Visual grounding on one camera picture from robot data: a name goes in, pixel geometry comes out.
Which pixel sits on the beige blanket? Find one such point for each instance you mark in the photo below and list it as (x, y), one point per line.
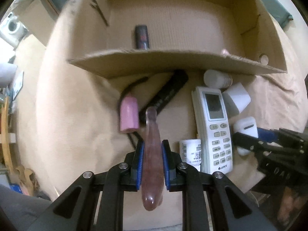
(72, 125)

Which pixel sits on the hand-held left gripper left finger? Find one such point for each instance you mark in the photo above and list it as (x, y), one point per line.
(140, 163)

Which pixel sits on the white remote control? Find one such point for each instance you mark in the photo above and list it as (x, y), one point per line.
(216, 130)

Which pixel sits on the pink rounded object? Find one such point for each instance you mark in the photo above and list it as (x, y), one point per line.
(225, 52)

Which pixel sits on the black lighter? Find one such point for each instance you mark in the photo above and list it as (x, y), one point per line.
(142, 37)

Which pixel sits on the black tube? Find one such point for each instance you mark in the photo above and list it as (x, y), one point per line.
(168, 91)

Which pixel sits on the white jar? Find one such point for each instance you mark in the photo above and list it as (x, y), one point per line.
(215, 79)

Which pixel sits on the grey trouser leg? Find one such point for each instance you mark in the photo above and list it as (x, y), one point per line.
(16, 211)

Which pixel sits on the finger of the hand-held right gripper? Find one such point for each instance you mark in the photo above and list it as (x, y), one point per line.
(267, 134)
(245, 143)

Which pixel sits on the cardboard box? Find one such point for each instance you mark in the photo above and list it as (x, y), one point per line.
(180, 28)

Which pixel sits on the pink stone massage stick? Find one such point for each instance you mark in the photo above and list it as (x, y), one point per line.
(151, 149)

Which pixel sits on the white charger plug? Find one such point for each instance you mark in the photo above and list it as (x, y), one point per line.
(237, 98)

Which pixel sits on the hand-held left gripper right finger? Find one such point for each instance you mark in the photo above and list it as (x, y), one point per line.
(166, 166)

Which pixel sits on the white labelled bottle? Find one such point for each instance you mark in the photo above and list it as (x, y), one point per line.
(190, 152)

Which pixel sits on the wooden chair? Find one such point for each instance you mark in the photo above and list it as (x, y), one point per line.
(6, 134)

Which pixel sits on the pale cabinet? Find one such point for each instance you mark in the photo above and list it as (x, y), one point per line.
(36, 21)

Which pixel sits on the white clothes pile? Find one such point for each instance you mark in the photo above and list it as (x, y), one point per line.
(7, 73)

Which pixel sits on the person's right hand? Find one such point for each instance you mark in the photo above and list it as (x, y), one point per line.
(291, 202)

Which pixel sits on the pink bottle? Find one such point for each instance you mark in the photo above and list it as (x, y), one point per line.
(129, 115)

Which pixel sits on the small white cylinder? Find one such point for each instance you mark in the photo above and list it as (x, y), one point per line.
(263, 58)

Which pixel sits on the white earbuds case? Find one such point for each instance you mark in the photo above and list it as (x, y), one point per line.
(245, 126)

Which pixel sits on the white washing machine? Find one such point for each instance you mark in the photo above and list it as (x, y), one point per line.
(13, 27)

